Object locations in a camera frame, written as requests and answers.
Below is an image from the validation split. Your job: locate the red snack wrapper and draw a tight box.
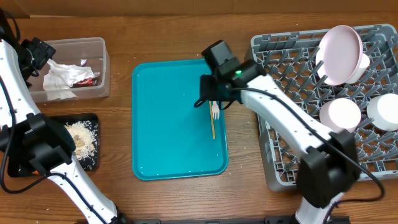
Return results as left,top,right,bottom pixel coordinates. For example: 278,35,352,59
72,72,101,88

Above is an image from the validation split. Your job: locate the wooden chopstick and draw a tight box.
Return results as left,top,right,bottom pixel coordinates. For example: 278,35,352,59
208,101,216,139

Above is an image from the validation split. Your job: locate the black food waste tray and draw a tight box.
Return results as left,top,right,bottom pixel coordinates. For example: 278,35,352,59
1,113,99,177

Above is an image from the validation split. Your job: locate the pink bowl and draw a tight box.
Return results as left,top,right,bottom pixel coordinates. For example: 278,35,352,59
319,98,361,133

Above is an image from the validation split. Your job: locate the white plastic fork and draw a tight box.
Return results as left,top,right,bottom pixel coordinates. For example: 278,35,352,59
211,101,220,120

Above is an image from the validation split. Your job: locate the teal serving tray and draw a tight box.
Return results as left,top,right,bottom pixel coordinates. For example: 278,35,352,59
132,59,229,181

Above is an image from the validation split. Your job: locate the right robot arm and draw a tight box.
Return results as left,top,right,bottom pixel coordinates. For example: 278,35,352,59
194,40,386,223

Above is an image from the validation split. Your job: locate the clear plastic bin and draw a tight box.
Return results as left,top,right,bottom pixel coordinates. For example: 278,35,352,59
28,37,111,103

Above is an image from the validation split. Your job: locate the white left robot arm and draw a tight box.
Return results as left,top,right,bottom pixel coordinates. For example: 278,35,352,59
1,39,129,223

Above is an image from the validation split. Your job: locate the small white napkin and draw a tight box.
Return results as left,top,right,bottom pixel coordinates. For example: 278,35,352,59
45,90,76,101

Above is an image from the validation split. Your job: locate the pink plate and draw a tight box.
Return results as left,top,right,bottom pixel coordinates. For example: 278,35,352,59
315,25,363,86

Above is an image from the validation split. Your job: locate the cream white bowl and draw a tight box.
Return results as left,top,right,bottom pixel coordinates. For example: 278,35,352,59
366,93,397,131

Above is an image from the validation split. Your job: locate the white paper cup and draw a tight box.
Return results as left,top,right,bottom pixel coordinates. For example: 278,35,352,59
346,54,370,84

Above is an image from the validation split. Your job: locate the rice and peanuts pile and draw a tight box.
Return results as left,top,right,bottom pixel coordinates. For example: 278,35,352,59
64,121,97,160

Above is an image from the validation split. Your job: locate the grey dishwasher rack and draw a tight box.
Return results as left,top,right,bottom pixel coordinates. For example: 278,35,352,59
245,24,397,179

